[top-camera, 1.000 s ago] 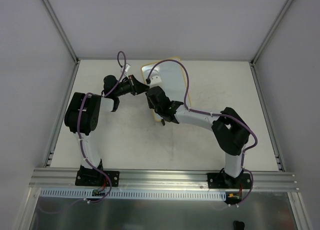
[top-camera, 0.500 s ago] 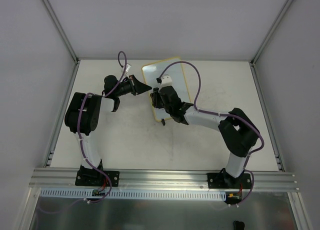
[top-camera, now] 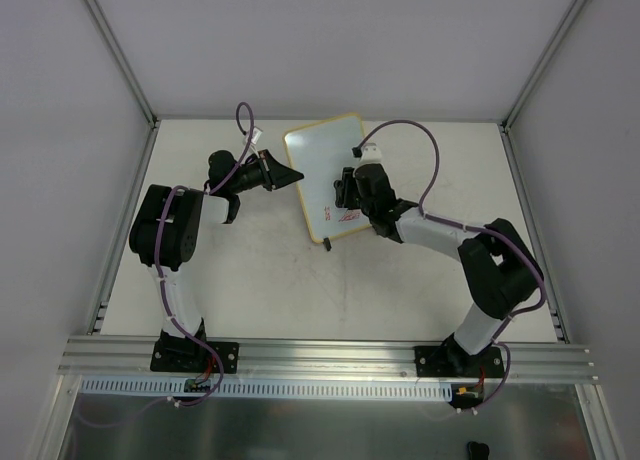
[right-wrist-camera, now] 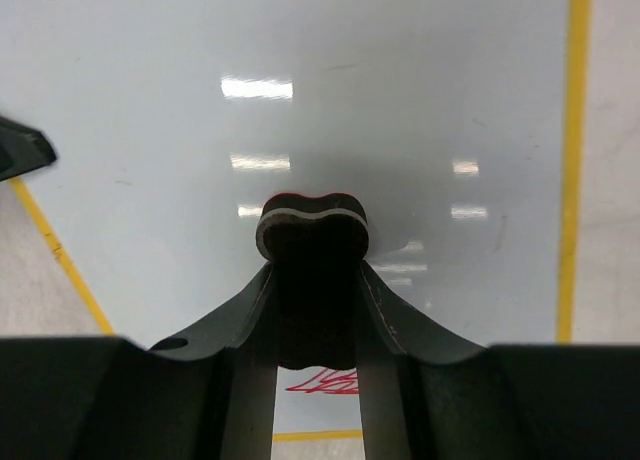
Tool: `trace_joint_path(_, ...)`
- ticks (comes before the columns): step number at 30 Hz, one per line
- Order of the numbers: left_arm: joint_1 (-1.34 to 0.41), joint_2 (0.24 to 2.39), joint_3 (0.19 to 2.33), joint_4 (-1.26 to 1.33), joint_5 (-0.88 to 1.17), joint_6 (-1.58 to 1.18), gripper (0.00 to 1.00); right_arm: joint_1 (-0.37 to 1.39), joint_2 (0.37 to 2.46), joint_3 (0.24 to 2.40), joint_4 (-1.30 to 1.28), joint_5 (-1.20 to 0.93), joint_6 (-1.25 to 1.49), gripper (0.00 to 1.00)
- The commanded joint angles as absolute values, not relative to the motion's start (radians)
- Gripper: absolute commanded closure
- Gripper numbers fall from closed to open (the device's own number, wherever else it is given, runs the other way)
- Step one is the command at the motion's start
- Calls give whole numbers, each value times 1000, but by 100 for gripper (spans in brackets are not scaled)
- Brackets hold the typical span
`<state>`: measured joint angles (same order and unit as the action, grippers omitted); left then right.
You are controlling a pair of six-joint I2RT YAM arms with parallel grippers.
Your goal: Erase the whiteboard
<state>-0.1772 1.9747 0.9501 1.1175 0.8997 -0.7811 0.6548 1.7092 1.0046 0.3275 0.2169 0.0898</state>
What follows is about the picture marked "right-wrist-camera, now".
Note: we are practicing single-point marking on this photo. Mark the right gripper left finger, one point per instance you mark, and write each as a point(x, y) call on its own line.
point(237, 343)

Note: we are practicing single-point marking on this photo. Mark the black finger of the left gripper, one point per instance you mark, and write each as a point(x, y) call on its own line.
point(23, 150)

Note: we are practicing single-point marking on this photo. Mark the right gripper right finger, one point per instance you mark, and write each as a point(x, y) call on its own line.
point(393, 342)

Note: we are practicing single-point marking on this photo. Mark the black felt whiteboard eraser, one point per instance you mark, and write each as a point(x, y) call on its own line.
point(315, 245)

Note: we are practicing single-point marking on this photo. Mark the yellow framed whiteboard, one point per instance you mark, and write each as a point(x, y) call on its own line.
point(176, 119)

